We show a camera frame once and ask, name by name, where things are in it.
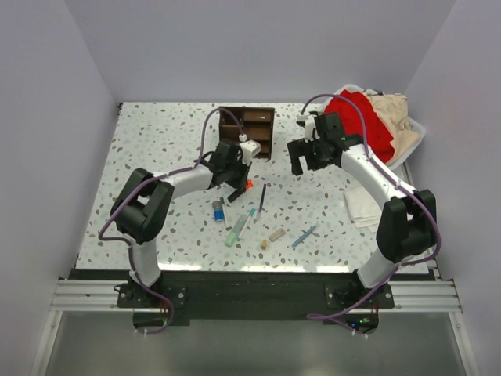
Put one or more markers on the blue pen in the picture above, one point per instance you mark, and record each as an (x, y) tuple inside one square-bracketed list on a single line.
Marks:
[(306, 234)]

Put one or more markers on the white folded towel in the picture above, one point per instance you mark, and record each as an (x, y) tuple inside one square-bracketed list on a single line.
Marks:
[(363, 209)]

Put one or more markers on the beige cloth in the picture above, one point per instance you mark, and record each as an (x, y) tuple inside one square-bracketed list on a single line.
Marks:
[(392, 110)]

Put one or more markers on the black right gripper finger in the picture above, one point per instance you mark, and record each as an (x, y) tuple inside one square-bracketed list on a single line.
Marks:
[(311, 162), (296, 167)]

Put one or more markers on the blue glue stick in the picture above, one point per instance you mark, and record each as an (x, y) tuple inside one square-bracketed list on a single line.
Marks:
[(218, 211)]

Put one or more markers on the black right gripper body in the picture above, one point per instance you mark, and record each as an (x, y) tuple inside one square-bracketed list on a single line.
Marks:
[(313, 150)]

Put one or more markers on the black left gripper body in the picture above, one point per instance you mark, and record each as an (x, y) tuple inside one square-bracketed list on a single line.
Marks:
[(238, 171)]

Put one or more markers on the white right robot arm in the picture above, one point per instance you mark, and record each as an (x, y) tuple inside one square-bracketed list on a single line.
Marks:
[(407, 225)]

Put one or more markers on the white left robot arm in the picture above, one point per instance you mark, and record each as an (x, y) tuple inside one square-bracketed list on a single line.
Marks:
[(138, 214)]

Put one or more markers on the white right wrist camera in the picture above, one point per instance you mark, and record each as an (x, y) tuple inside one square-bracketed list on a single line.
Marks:
[(307, 122)]

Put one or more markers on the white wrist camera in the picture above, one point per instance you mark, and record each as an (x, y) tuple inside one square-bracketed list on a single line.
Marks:
[(307, 122), (249, 148)]

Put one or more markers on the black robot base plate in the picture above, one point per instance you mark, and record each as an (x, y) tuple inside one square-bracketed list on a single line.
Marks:
[(179, 297)]

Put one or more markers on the white green-capped pen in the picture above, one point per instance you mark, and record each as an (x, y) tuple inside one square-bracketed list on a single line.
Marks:
[(226, 218)]

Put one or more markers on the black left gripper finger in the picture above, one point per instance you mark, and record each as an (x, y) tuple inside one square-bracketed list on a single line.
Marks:
[(242, 184), (234, 195)]

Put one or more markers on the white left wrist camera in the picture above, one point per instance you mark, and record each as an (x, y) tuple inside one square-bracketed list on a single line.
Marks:
[(249, 148)]

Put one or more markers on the white teal-capped pen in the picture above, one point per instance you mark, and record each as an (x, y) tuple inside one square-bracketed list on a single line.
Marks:
[(246, 224)]

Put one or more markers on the brown wooden desk organizer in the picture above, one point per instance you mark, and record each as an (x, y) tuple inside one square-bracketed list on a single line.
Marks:
[(257, 124)]

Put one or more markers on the aluminium rail frame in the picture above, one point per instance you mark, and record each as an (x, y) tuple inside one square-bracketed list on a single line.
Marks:
[(87, 334)]

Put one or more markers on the white plastic laundry basket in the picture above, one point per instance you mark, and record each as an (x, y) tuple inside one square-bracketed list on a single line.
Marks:
[(354, 109)]

